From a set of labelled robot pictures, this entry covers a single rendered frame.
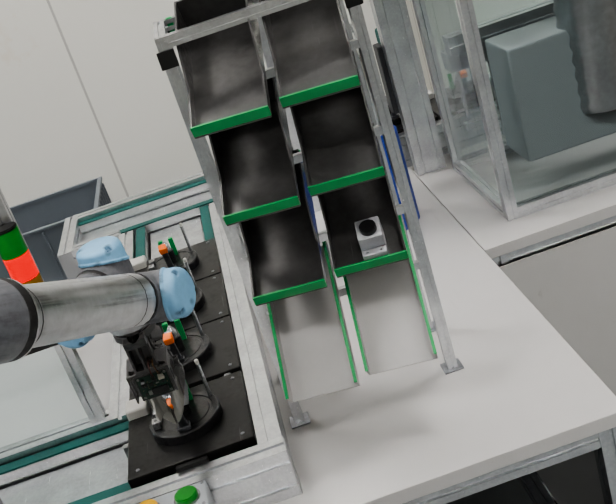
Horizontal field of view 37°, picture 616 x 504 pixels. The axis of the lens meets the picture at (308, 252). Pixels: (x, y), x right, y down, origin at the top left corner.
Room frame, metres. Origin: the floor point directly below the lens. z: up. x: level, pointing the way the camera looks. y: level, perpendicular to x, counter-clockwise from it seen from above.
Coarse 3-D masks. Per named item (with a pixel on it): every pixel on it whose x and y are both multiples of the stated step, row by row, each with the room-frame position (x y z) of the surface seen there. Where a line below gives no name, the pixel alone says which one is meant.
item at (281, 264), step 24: (264, 216) 1.63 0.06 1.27; (288, 216) 1.60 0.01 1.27; (312, 216) 1.54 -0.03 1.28; (264, 240) 1.57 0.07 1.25; (288, 240) 1.55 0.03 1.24; (312, 240) 1.53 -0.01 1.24; (264, 264) 1.52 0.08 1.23; (288, 264) 1.50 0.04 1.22; (312, 264) 1.49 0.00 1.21; (264, 288) 1.48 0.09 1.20; (288, 288) 1.43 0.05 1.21; (312, 288) 1.43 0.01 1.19
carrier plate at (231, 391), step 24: (216, 384) 1.61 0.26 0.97; (240, 384) 1.58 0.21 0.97; (240, 408) 1.50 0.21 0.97; (144, 432) 1.52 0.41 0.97; (216, 432) 1.44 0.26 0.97; (240, 432) 1.42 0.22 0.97; (144, 456) 1.44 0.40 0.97; (168, 456) 1.42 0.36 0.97; (192, 456) 1.39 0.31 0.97; (216, 456) 1.39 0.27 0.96; (144, 480) 1.39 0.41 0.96
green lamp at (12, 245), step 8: (8, 232) 1.60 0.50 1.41; (16, 232) 1.61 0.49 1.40; (0, 240) 1.60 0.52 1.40; (8, 240) 1.60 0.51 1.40; (16, 240) 1.60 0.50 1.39; (0, 248) 1.60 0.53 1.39; (8, 248) 1.60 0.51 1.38; (16, 248) 1.60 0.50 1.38; (24, 248) 1.61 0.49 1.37; (8, 256) 1.60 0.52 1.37; (16, 256) 1.60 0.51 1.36
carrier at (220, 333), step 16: (176, 320) 1.80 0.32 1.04; (224, 320) 1.87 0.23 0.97; (176, 336) 1.76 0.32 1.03; (192, 336) 1.81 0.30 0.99; (208, 336) 1.82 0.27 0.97; (224, 336) 1.80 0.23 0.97; (192, 352) 1.73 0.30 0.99; (208, 352) 1.73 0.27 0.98; (224, 352) 1.73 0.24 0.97; (192, 368) 1.70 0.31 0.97; (208, 368) 1.68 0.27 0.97; (224, 368) 1.66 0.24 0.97; (240, 368) 1.65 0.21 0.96; (192, 384) 1.65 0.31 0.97
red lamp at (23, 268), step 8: (24, 256) 1.60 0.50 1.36; (8, 264) 1.60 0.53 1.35; (16, 264) 1.60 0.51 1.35; (24, 264) 1.60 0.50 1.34; (32, 264) 1.61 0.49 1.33; (16, 272) 1.60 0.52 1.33; (24, 272) 1.60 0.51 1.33; (32, 272) 1.60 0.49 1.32; (16, 280) 1.60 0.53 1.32; (24, 280) 1.60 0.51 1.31
